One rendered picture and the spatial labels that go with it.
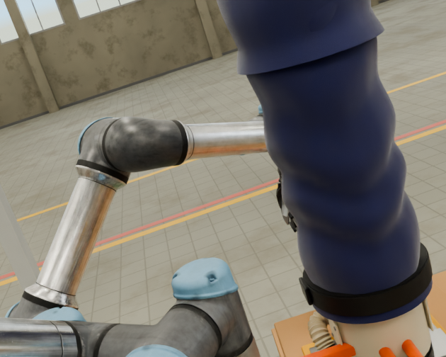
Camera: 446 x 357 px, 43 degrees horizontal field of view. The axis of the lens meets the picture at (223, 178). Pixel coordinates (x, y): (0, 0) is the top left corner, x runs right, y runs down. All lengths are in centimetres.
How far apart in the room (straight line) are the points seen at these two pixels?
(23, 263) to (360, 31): 344
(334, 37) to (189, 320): 44
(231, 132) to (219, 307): 62
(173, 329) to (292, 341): 76
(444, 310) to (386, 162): 54
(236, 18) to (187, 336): 46
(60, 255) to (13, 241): 280
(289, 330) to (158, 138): 58
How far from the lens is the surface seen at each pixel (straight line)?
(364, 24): 86
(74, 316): 110
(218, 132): 121
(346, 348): 107
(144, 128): 113
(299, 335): 138
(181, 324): 64
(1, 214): 395
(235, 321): 69
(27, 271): 407
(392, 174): 93
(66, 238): 120
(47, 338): 65
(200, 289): 66
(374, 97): 90
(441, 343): 119
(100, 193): 120
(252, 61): 86
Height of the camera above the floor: 172
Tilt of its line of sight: 17 degrees down
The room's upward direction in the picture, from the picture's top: 18 degrees counter-clockwise
